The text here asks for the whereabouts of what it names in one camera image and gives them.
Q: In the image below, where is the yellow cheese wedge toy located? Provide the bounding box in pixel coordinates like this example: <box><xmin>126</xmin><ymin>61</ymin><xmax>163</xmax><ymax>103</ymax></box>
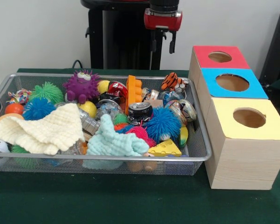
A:
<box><xmin>148</xmin><ymin>139</ymin><xmax>182</xmax><ymax>157</ymax></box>

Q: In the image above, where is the dark green table cloth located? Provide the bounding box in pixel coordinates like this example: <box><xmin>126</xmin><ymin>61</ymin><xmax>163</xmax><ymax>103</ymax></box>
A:
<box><xmin>0</xmin><ymin>68</ymin><xmax>280</xmax><ymax>224</ymax></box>

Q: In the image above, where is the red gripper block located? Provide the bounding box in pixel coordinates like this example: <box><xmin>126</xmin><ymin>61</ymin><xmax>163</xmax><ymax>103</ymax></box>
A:
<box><xmin>143</xmin><ymin>8</ymin><xmax>184</xmax><ymax>54</ymax></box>

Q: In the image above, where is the green cloth side table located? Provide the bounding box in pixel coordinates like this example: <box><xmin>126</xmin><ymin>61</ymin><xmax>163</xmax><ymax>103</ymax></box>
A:
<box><xmin>269</xmin><ymin>74</ymin><xmax>280</xmax><ymax>94</ymax></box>

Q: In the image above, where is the orange building block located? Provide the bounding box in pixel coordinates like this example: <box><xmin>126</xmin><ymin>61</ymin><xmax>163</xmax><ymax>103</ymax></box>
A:
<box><xmin>125</xmin><ymin>75</ymin><xmax>143</xmax><ymax>115</ymax></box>

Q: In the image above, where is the orange striped tiger plush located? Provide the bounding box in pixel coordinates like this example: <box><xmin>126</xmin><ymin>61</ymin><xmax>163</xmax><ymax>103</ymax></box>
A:
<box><xmin>161</xmin><ymin>72</ymin><xmax>189</xmax><ymax>92</ymax></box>

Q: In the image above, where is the shallow metal mesh bin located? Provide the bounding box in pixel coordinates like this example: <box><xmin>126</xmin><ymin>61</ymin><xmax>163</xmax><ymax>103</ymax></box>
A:
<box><xmin>0</xmin><ymin>72</ymin><xmax>212</xmax><ymax>176</ymax></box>

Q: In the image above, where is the purple spiky monster toy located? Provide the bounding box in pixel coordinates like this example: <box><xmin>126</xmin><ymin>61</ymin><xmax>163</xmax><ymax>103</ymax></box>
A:
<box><xmin>62</xmin><ymin>69</ymin><xmax>101</xmax><ymax>105</ymax></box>

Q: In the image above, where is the cream knitted cloth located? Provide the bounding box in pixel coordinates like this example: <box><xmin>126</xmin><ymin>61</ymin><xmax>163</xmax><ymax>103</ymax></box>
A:
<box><xmin>0</xmin><ymin>102</ymin><xmax>86</xmax><ymax>156</ymax></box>

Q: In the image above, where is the green spiky rubber ball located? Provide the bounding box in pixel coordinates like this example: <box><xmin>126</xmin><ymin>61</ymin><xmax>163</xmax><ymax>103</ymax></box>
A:
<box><xmin>28</xmin><ymin>81</ymin><xmax>65</xmax><ymax>105</ymax></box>

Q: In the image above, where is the orange rubber ball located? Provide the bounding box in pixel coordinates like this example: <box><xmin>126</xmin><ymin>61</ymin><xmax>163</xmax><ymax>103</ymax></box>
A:
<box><xmin>4</xmin><ymin>103</ymin><xmax>25</xmax><ymax>115</ymax></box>

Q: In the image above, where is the mint knitted cloth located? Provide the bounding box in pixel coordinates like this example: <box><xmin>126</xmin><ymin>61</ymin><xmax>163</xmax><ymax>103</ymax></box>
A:
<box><xmin>86</xmin><ymin>113</ymin><xmax>150</xmax><ymax>157</ymax></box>

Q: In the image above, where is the blue spiky rubber ball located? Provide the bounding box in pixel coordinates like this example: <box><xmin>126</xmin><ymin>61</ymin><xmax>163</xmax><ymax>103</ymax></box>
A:
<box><xmin>22</xmin><ymin>97</ymin><xmax>57</xmax><ymax>121</ymax></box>
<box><xmin>145</xmin><ymin>106</ymin><xmax>182</xmax><ymax>144</ymax></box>

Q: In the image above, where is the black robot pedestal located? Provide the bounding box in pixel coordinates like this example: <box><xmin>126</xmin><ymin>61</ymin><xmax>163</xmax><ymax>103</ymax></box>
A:
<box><xmin>80</xmin><ymin>0</ymin><xmax>179</xmax><ymax>70</ymax></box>

